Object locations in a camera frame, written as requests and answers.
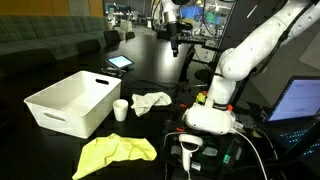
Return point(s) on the white plastic storage box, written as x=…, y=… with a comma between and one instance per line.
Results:
x=71, y=110

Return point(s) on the yellow stop button box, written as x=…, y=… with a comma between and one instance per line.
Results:
x=200, y=98

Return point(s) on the tablet with lit screen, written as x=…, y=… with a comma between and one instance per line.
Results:
x=120, y=61

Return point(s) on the white terry cloth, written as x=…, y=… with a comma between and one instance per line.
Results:
x=148, y=101

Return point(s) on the white VR controller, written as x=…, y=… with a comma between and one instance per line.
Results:
x=187, y=146

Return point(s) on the yellow microfiber cloth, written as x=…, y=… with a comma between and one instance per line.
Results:
x=113, y=151

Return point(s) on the open laptop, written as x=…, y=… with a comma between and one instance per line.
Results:
x=296, y=103

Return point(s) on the green plaid sofa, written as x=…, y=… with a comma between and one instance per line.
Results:
x=43, y=33

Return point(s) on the black office chair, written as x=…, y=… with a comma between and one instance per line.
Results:
x=111, y=37

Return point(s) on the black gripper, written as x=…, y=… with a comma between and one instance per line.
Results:
x=174, y=30

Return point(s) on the white VR headset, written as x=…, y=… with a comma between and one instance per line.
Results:
x=208, y=120

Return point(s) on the white cup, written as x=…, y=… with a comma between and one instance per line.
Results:
x=120, y=110

